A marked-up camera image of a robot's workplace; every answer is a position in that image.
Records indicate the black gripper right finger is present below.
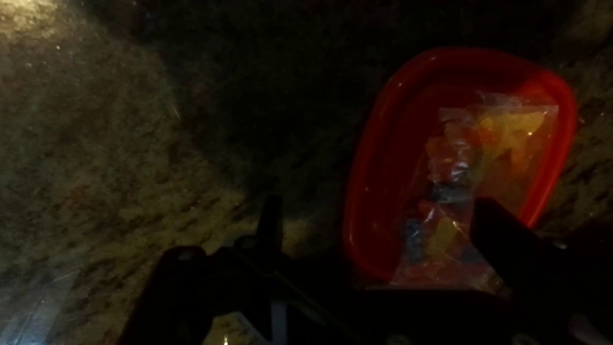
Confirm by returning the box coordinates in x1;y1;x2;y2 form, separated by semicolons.
469;197;613;345

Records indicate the clear plastic snack pack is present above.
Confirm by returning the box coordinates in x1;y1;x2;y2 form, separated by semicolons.
389;91;559;291

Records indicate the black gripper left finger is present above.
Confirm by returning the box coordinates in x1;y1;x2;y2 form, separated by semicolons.
117;245;270;345

